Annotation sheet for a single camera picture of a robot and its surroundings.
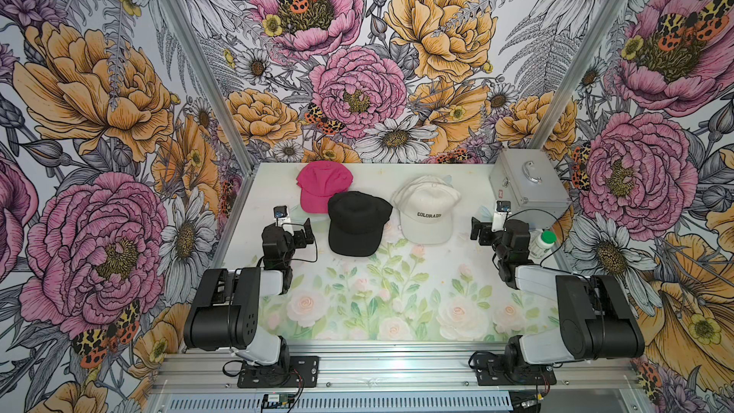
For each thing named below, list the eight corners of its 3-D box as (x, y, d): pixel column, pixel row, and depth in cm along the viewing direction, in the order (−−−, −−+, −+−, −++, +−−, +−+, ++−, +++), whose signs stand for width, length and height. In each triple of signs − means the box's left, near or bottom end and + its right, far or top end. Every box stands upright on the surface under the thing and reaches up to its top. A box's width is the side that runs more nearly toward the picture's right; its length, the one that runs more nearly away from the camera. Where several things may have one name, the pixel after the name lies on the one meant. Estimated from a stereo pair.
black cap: (328, 256, 97) (323, 238, 88) (333, 211, 109) (329, 191, 100) (391, 256, 97) (392, 238, 88) (389, 211, 109) (390, 191, 100)
